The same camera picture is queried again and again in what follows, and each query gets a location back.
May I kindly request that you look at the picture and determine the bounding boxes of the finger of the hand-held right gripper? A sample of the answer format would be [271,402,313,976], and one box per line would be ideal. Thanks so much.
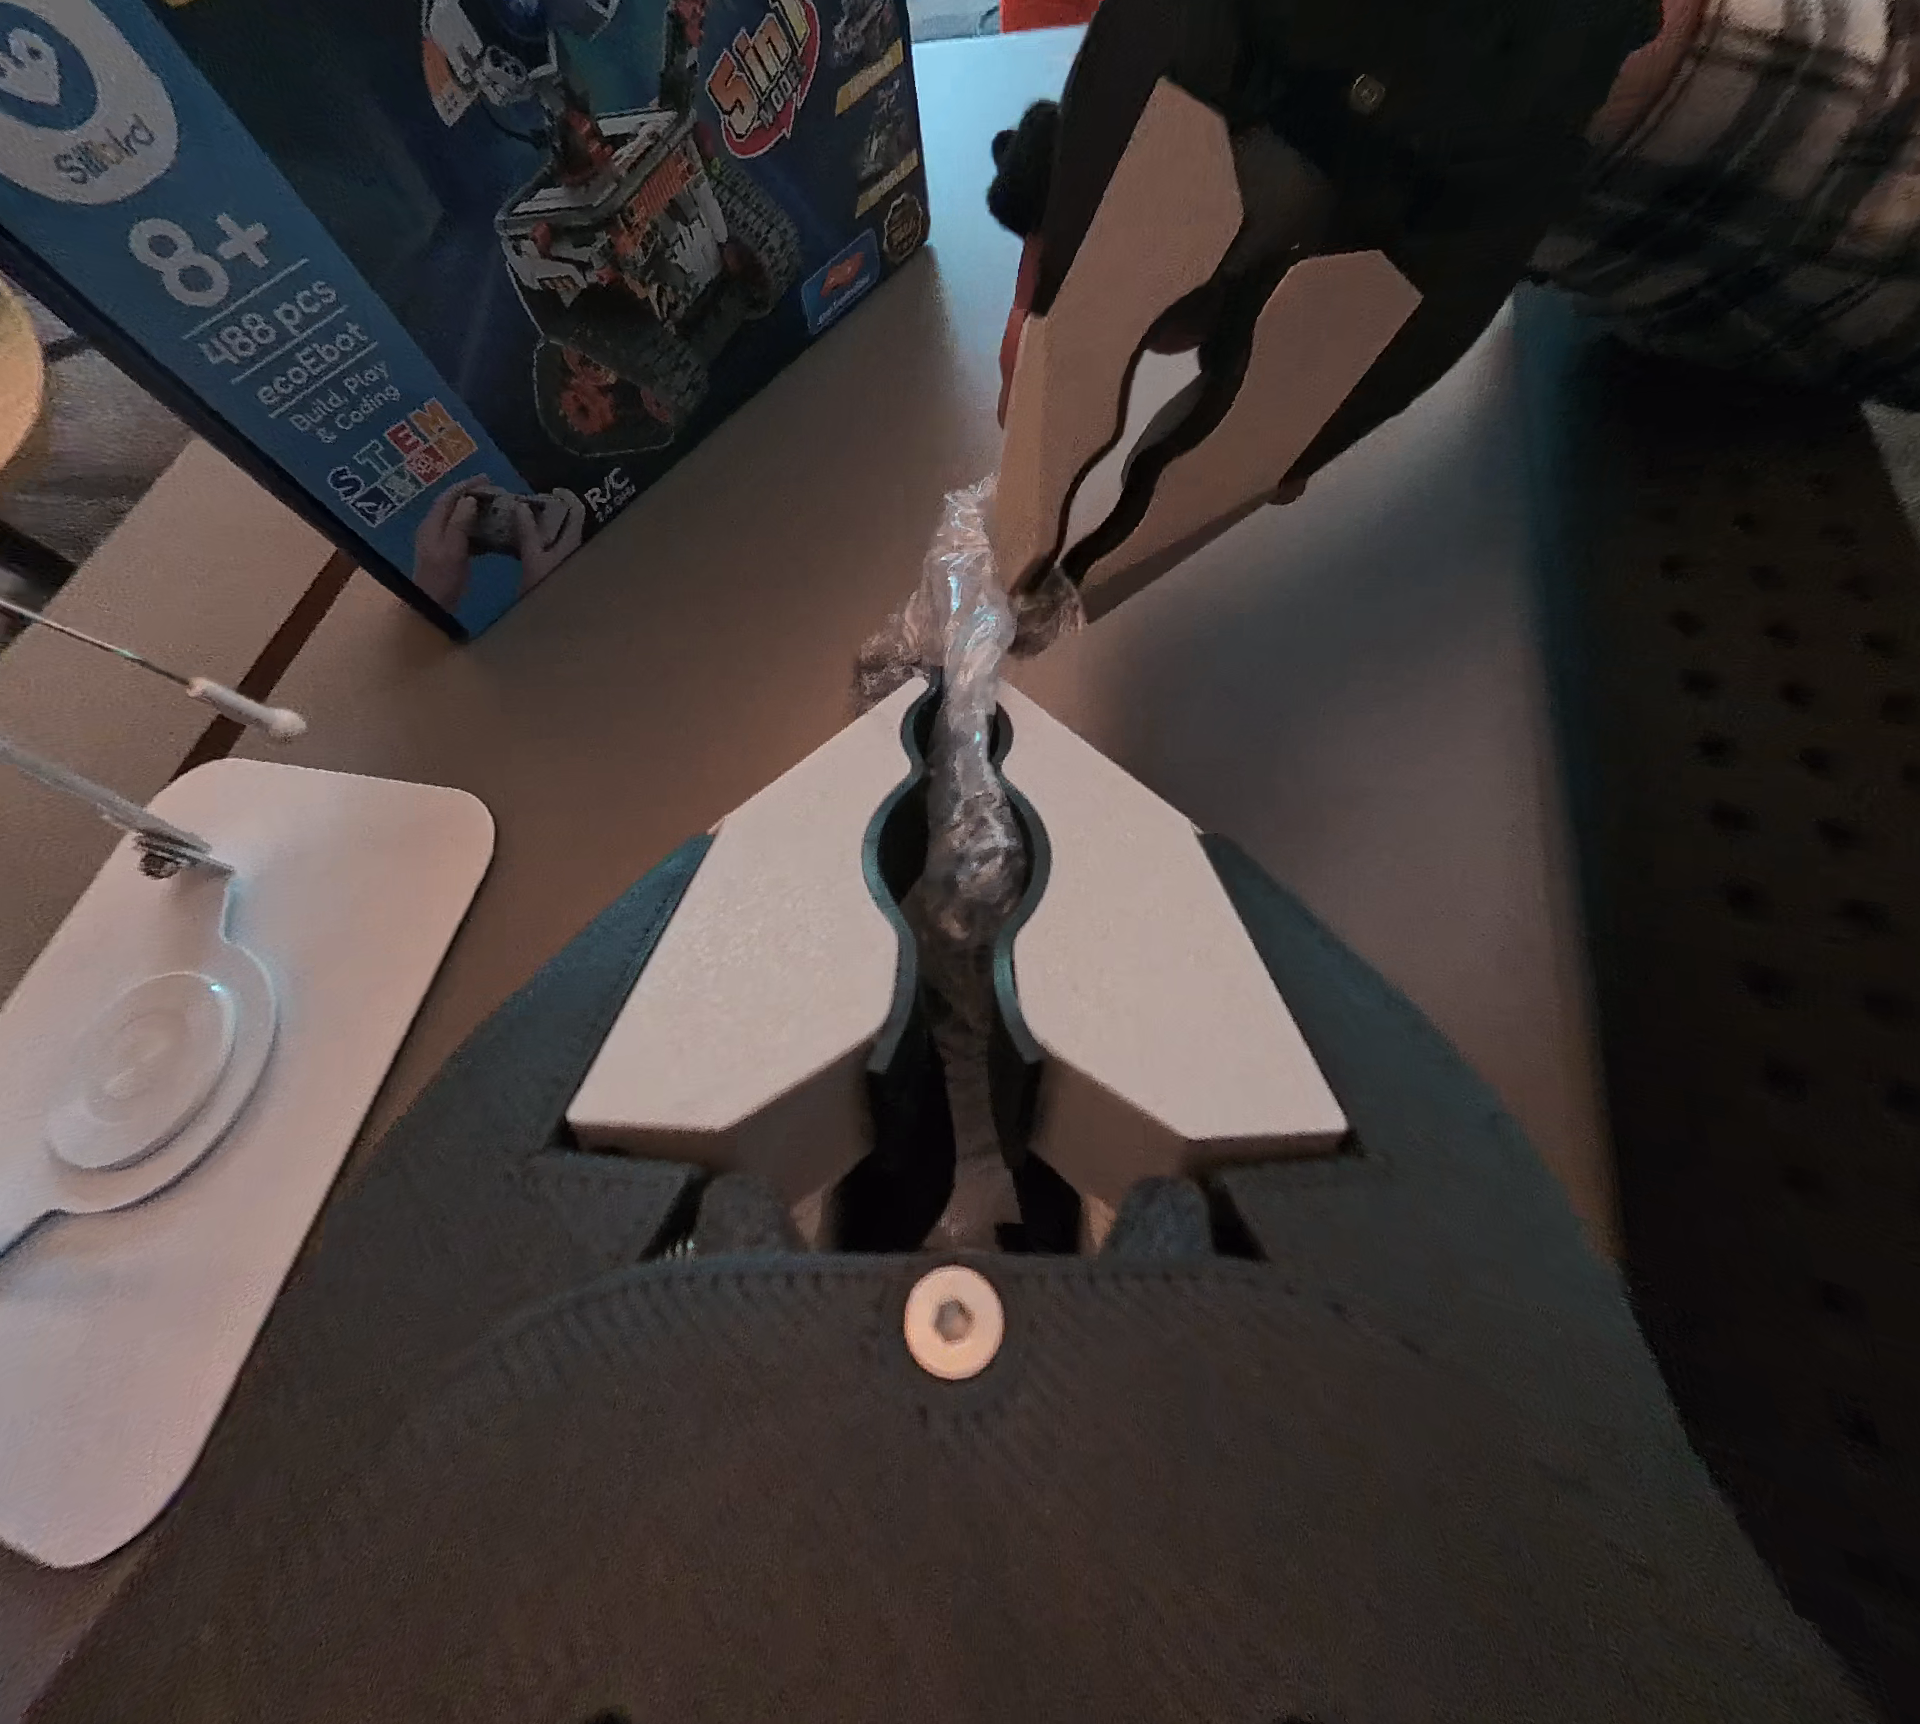
[996,79,1247,596]
[1072,245,1427,625]

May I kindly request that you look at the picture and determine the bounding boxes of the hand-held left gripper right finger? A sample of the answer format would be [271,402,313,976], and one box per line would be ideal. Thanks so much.
[990,678,1352,1256]

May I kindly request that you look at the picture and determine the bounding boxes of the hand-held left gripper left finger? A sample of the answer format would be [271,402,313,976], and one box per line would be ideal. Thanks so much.
[564,678,943,1253]

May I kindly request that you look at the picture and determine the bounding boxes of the clear plastic parts bag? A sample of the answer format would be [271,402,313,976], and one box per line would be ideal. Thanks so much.
[854,478,1089,1245]

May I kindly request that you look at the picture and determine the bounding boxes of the white desk stand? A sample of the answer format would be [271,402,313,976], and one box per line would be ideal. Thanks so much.
[0,596,498,1572]

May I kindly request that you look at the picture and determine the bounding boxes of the blue cardboard kit box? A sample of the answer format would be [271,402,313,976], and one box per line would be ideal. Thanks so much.
[0,0,932,643]

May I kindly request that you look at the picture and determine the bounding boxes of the person's right forearm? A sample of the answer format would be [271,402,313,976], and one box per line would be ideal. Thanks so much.
[1529,0,1920,398]

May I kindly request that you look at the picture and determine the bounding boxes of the person's right hand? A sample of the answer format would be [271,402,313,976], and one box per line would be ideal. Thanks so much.
[996,0,1722,428]

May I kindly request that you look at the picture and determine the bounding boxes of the black perforated chair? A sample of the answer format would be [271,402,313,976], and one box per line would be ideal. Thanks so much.
[1559,336,1920,1724]

